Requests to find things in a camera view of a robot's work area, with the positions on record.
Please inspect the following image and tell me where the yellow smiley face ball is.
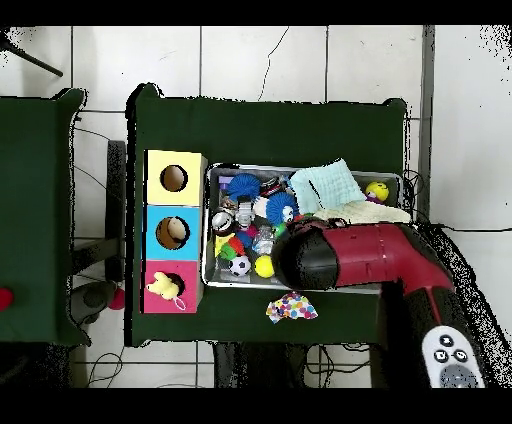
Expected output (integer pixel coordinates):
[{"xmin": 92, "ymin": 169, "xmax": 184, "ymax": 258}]
[{"xmin": 365, "ymin": 181, "xmax": 390, "ymax": 203}]

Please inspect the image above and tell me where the wooden box with three holes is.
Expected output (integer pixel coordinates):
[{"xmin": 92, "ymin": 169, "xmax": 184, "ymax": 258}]
[{"xmin": 142, "ymin": 149, "xmax": 209, "ymax": 314}]

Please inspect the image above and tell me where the black floor cable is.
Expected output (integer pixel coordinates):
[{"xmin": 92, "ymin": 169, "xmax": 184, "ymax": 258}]
[{"xmin": 437, "ymin": 223, "xmax": 512, "ymax": 234}]

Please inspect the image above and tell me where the orange and green spiky toy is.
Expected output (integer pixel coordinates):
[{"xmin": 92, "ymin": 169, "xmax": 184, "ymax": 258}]
[{"xmin": 218, "ymin": 236, "xmax": 246, "ymax": 262}]

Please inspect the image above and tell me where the silver crushed can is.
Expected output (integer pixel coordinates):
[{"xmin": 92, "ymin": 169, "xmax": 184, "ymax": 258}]
[{"xmin": 210, "ymin": 210, "xmax": 236, "ymax": 235}]

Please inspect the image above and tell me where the small crumpled clear bottle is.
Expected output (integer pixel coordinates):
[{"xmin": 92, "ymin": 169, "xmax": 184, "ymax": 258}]
[{"xmin": 252, "ymin": 225, "xmax": 278, "ymax": 256}]

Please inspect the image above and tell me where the colourful polka dot cloth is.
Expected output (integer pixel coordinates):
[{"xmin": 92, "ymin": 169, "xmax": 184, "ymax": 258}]
[{"xmin": 265, "ymin": 290, "xmax": 320, "ymax": 324}]

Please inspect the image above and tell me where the blue spiky ball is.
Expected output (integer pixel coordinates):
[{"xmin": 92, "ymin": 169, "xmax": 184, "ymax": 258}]
[{"xmin": 226, "ymin": 172, "xmax": 262, "ymax": 204}]

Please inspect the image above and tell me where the black tripod leg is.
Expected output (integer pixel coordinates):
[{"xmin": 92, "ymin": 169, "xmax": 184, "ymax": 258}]
[{"xmin": 0, "ymin": 37, "xmax": 64, "ymax": 78}]

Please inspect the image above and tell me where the yellow plush toy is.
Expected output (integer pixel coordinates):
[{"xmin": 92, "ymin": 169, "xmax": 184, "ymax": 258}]
[{"xmin": 145, "ymin": 270, "xmax": 188, "ymax": 312}]

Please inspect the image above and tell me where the dark green table cloth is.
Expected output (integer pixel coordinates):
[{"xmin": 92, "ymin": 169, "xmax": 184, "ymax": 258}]
[{"xmin": 124, "ymin": 82, "xmax": 409, "ymax": 348}]

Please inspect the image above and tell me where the cream knitted cloth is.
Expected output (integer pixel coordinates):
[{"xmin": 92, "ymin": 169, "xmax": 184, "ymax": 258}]
[{"xmin": 313, "ymin": 199, "xmax": 412, "ymax": 225}]

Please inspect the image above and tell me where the small red ball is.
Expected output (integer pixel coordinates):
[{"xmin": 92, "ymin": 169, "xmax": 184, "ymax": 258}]
[{"xmin": 106, "ymin": 287, "xmax": 126, "ymax": 312}]

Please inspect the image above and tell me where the side table with green cloth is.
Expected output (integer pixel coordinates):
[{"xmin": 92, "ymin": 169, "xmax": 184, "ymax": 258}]
[{"xmin": 0, "ymin": 87, "xmax": 92, "ymax": 347}]

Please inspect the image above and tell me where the shallow wire mesh bin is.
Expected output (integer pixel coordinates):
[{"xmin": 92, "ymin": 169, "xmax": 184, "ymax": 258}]
[{"xmin": 201, "ymin": 162, "xmax": 403, "ymax": 296}]

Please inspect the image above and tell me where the plain yellow ball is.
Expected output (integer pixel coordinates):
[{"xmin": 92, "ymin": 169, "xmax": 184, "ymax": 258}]
[{"xmin": 254, "ymin": 254, "xmax": 276, "ymax": 279}]

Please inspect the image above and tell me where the mint green knitted cloth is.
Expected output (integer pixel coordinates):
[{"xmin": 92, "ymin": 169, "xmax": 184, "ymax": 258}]
[{"xmin": 288, "ymin": 158, "xmax": 367, "ymax": 215}]

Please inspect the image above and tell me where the blue spiky toy with eyes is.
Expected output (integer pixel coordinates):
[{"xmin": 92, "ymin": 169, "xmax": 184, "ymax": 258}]
[{"xmin": 264, "ymin": 190, "xmax": 300, "ymax": 226}]

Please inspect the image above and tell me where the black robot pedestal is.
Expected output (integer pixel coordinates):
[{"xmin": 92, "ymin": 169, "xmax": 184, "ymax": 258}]
[{"xmin": 213, "ymin": 342, "xmax": 309, "ymax": 388}]

